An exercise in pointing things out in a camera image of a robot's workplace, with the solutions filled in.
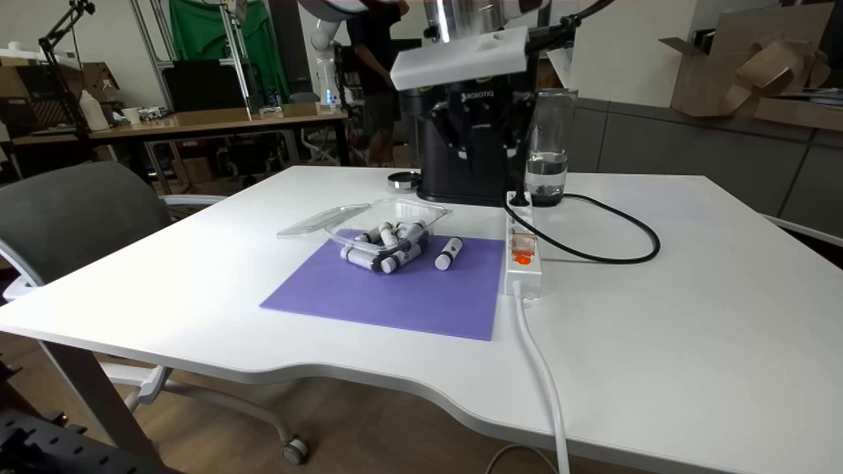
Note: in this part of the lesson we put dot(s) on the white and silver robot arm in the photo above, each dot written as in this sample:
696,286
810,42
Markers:
461,55

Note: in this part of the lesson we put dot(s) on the wooden desk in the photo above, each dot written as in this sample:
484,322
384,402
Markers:
200,123

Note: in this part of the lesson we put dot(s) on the white power strip orange switch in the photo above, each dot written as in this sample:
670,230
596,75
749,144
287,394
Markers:
521,240

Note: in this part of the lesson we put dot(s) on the black perforated base board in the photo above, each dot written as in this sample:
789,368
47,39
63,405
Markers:
43,444

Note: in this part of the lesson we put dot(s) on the person in black clothes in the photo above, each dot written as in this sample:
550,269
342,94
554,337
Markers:
379,71

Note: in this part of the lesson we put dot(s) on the white bottle with black cap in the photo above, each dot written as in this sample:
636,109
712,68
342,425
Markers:
358,256
400,259
361,238
387,235
411,234
449,255

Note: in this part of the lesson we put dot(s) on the clear glass jar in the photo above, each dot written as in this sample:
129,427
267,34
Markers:
546,154

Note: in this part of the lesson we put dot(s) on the round metal drip tray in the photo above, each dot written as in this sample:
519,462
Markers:
404,181

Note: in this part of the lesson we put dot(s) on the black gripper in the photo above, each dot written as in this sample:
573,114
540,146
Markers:
474,100

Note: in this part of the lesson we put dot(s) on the green cloth backdrop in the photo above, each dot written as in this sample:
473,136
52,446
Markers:
228,44

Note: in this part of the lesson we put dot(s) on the grey low cabinet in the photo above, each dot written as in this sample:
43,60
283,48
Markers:
702,159

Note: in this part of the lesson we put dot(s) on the black coffee machine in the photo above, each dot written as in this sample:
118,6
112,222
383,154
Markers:
474,175

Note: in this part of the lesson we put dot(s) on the grey table leg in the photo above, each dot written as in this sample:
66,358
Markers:
95,397

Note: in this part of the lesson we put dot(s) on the purple paper mat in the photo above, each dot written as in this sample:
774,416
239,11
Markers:
404,294

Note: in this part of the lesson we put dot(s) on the grey office chair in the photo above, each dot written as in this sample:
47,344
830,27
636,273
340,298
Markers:
68,219

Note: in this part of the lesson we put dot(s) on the open cardboard box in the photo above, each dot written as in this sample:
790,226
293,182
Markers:
747,63

